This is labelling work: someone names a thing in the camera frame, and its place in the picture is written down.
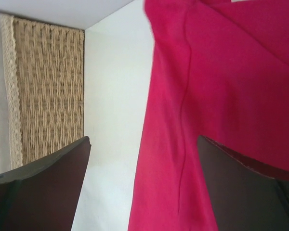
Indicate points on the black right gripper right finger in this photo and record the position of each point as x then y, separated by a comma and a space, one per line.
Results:
245, 194

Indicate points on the magenta pink t shirt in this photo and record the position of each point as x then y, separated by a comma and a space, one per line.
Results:
220, 70

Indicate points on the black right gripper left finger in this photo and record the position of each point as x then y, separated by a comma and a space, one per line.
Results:
43, 195

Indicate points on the wicker basket with liner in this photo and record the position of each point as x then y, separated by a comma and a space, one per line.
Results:
41, 89

